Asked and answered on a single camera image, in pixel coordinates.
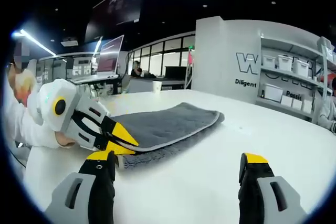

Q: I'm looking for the grey towel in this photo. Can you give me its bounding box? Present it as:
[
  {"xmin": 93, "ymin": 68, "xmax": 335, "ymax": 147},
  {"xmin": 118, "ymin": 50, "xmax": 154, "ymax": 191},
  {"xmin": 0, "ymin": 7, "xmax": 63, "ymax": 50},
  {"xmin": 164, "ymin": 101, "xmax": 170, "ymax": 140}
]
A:
[{"xmin": 109, "ymin": 102, "xmax": 225, "ymax": 170}]

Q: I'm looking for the person's left hand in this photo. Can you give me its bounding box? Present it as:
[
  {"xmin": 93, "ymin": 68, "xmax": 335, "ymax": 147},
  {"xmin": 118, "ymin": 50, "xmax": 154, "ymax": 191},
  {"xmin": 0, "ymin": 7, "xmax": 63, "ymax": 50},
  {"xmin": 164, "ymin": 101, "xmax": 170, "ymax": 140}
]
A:
[{"xmin": 54, "ymin": 132, "xmax": 79, "ymax": 148}]

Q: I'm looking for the grey standing desk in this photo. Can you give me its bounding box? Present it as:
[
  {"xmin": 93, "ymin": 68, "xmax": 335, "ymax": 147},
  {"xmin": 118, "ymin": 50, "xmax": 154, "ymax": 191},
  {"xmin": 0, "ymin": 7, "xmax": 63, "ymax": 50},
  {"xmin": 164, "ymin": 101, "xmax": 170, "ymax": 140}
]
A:
[{"xmin": 69, "ymin": 73, "xmax": 120, "ymax": 86}]

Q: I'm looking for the grey counter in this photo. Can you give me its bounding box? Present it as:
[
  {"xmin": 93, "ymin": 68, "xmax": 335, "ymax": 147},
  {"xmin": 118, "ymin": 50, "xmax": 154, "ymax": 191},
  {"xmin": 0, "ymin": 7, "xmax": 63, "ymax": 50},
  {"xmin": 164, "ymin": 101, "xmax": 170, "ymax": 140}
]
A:
[{"xmin": 128, "ymin": 76, "xmax": 186, "ymax": 94}]

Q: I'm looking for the ceiling light strip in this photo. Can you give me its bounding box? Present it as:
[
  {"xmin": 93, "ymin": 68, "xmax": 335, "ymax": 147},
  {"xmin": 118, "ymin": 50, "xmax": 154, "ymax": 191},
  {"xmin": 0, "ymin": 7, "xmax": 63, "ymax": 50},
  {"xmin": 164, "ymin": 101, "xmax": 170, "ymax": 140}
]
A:
[
  {"xmin": 93, "ymin": 36, "xmax": 103, "ymax": 55},
  {"xmin": 19, "ymin": 29, "xmax": 57, "ymax": 57}
]

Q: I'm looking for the ceiling vent unit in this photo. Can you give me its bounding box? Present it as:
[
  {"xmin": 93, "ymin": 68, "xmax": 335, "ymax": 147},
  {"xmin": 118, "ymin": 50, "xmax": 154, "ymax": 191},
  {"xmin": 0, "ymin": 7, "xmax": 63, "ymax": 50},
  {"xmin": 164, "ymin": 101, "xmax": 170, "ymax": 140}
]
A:
[{"xmin": 60, "ymin": 39, "xmax": 79, "ymax": 48}]

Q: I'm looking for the large computer monitor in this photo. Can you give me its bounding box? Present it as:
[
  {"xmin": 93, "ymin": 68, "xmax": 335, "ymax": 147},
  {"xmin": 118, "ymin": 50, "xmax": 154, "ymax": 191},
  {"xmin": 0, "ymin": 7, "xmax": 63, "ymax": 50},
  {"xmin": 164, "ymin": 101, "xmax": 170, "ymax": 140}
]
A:
[{"xmin": 96, "ymin": 34, "xmax": 125, "ymax": 74}]

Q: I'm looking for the black monitor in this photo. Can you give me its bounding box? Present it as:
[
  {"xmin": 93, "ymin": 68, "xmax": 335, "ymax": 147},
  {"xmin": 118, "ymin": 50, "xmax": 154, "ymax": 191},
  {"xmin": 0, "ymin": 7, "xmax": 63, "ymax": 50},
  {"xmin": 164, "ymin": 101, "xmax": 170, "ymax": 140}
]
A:
[{"xmin": 165, "ymin": 66, "xmax": 188, "ymax": 78}]

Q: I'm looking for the dark hanging display screen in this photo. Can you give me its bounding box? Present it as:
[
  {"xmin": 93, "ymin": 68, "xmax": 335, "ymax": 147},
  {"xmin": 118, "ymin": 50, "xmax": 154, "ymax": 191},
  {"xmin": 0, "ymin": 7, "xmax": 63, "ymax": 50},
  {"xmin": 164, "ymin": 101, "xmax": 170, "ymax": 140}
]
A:
[{"xmin": 85, "ymin": 0, "xmax": 143, "ymax": 42}]

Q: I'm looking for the large white storage box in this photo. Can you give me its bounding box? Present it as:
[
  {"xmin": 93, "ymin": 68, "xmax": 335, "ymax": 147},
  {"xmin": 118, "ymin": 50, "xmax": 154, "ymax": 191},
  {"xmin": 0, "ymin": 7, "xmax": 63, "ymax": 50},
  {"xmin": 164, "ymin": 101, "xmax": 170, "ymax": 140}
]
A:
[{"xmin": 264, "ymin": 83, "xmax": 284, "ymax": 102}]

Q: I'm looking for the white lidded storage box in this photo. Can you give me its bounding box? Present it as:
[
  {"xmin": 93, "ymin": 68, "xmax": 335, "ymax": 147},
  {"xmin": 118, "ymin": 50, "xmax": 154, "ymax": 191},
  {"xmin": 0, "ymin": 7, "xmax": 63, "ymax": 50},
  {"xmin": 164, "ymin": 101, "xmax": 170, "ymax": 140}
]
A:
[
  {"xmin": 277, "ymin": 55, "xmax": 293, "ymax": 72},
  {"xmin": 292, "ymin": 60, "xmax": 310, "ymax": 78},
  {"xmin": 263, "ymin": 55, "xmax": 277, "ymax": 70}
]

